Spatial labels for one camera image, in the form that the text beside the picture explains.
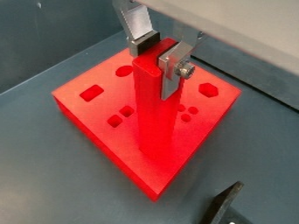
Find dark grey arch holder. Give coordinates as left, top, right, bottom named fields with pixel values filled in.
left=199, top=181, right=253, bottom=224

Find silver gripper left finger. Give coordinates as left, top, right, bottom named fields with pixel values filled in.
left=112, top=0, right=160, bottom=57

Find red shape-sorter block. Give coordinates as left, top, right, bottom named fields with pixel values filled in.
left=52, top=50, right=240, bottom=200

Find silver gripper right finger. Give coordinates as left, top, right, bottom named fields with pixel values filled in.
left=157, top=22, right=204, bottom=101

